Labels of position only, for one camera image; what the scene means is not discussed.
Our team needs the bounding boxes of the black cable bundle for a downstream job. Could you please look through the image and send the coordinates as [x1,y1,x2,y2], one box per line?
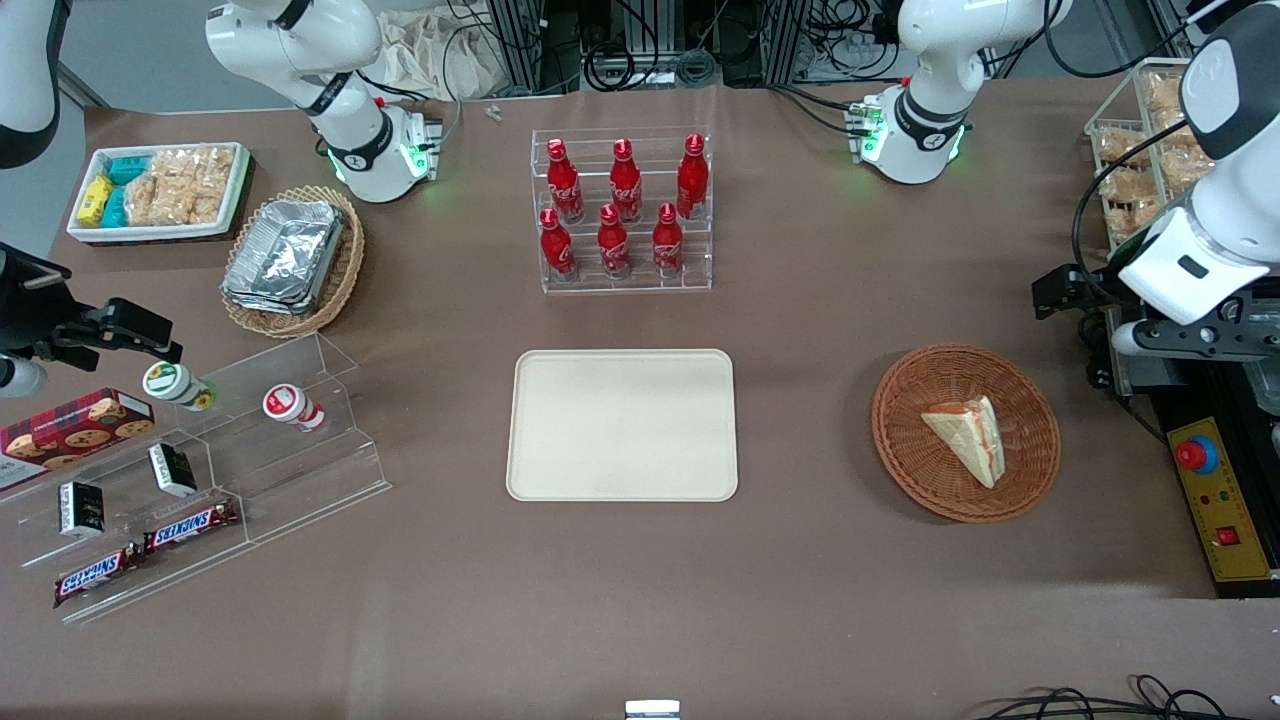
[975,675,1246,720]

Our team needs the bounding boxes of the red lid yogurt cup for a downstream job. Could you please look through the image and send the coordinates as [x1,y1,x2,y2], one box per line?
[263,384,327,433]

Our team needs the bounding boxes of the small black carton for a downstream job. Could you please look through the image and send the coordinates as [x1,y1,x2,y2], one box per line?
[58,482,107,539]
[148,443,198,498]

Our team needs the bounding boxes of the bagged rice crackers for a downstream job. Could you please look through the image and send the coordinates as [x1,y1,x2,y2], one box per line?
[150,147,237,193]
[124,176,227,227]

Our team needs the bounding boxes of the white rectangular bin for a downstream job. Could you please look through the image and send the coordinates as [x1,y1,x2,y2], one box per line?
[67,142,253,246]

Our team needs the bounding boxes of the black coiled cables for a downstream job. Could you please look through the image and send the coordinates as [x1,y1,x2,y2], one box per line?
[582,0,723,91]

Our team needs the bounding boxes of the round brown wicker basket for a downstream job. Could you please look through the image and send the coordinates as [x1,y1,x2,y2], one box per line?
[871,344,1062,524]

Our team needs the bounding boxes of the aluminium foil container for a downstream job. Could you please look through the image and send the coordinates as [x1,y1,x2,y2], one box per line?
[222,284,323,318]
[226,198,347,303]

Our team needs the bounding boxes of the wire basket of bread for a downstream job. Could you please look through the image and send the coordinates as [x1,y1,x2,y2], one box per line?
[1085,58,1219,263]

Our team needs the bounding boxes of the green lid yogurt cup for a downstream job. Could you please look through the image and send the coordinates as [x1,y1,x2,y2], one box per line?
[142,361,217,412]

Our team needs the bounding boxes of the yellow black emergency stop box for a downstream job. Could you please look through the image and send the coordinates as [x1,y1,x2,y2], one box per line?
[1150,360,1280,601]

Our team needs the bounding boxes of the clear acrylic tiered stand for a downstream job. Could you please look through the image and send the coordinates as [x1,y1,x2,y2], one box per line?
[0,332,393,626]

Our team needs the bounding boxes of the bagged bread snack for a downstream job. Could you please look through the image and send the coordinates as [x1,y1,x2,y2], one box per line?
[1150,145,1217,193]
[1100,166,1163,237]
[1145,75,1187,127]
[1095,125,1143,167]

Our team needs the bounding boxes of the cream rectangular tray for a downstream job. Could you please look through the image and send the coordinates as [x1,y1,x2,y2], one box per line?
[506,349,739,502]

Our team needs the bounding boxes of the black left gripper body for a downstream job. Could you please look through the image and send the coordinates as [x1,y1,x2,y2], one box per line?
[1138,290,1280,363]

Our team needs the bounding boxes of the snickers chocolate bar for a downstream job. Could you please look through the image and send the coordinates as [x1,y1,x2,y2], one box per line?
[143,498,241,556]
[53,545,144,609]

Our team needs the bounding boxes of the red cola bottle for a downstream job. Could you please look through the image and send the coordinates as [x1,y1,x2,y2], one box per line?
[546,138,585,223]
[597,204,632,280]
[676,133,710,220]
[540,207,578,282]
[652,203,685,278]
[609,139,643,223]

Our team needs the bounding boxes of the clear acrylic bottle rack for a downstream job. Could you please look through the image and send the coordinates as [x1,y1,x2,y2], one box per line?
[530,127,714,295]

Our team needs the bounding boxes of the beige crumpled cloth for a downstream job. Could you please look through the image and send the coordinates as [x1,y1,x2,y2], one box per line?
[375,10,523,101]

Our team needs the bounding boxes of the triangle sandwich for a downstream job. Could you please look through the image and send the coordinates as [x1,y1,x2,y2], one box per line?
[920,395,1005,490]

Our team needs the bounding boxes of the black hanging cable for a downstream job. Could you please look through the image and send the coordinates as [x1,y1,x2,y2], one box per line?
[1071,140,1173,447]

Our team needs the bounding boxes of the red plaid cookie box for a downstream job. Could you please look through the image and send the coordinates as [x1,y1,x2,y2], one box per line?
[0,388,156,491]

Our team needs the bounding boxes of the brown table cover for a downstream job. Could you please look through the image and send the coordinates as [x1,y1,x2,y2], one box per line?
[0,80,1280,720]

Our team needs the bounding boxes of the oval light wicker basket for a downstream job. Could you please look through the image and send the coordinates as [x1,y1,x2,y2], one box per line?
[220,185,366,339]

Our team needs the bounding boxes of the aluminium frame post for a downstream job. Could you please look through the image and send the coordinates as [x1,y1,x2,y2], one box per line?
[488,0,583,97]

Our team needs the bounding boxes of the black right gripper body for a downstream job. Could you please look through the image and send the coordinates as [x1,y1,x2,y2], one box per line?
[0,248,113,365]

